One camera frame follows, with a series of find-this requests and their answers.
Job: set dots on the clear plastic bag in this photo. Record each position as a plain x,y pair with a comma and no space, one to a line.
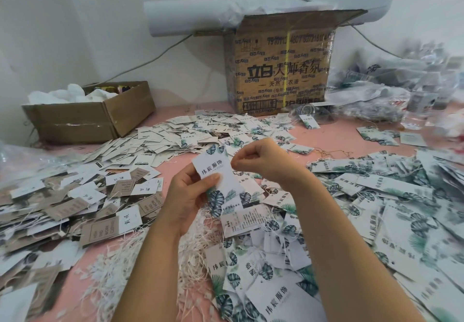
22,158

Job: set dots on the large printed cardboard box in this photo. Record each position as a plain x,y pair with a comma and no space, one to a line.
283,68

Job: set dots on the heap of small tags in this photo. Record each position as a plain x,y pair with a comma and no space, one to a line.
188,135

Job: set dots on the pile of green leaf tags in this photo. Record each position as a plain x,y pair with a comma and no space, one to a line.
362,224

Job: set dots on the white crumpled material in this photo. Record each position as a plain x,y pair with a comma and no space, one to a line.
65,95

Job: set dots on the heap of clear plastic bags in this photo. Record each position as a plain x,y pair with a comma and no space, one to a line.
402,86

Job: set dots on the pile of brown white tags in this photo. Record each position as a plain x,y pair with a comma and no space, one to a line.
58,220

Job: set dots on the small open cardboard box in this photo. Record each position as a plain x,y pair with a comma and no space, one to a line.
87,113

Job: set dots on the person's right hand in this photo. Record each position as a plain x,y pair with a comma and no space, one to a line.
272,160

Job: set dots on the person's left hand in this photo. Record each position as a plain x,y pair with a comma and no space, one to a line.
185,198

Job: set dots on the single white leaf print tag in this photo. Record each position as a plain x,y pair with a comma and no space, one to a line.
221,184

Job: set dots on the person's left forearm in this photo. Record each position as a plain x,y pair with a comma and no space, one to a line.
152,278

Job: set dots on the white roll in plastic wrap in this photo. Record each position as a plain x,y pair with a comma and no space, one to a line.
185,15

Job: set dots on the person's right forearm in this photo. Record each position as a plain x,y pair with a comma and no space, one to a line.
348,256

